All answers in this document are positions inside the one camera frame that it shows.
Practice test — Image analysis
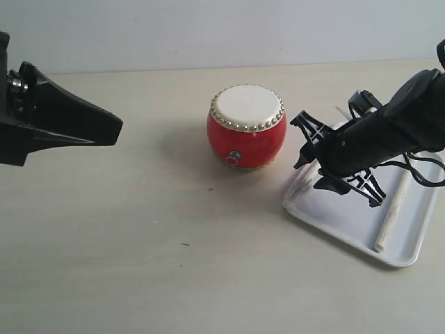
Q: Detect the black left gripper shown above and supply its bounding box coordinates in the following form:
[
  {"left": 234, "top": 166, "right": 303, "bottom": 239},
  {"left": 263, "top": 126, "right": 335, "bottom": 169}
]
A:
[{"left": 1, "top": 31, "right": 123, "bottom": 166}]

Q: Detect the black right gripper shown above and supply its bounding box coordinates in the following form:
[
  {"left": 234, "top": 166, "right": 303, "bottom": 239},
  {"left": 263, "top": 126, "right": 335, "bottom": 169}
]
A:
[{"left": 290, "top": 110, "right": 410, "bottom": 208}]

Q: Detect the wooden drumstick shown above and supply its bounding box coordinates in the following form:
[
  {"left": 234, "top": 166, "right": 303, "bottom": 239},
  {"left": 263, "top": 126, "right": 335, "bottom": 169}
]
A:
[
  {"left": 373, "top": 170, "right": 411, "bottom": 253},
  {"left": 291, "top": 168, "right": 316, "bottom": 200}
]

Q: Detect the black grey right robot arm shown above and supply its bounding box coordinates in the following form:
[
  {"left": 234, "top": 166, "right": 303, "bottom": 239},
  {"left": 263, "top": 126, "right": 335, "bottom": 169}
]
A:
[{"left": 290, "top": 68, "right": 444, "bottom": 207}]

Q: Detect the red small drum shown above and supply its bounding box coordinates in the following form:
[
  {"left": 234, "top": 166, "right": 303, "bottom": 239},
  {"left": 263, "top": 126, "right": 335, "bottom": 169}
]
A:
[{"left": 207, "top": 83, "right": 286, "bottom": 170}]

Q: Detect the white plastic tray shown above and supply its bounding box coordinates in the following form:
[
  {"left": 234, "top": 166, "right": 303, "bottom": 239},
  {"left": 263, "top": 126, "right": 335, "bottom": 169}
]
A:
[{"left": 282, "top": 161, "right": 440, "bottom": 268}]

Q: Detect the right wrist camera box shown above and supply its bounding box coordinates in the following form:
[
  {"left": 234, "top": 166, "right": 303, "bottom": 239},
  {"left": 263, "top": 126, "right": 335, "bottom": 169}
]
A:
[{"left": 348, "top": 90, "right": 383, "bottom": 119}]

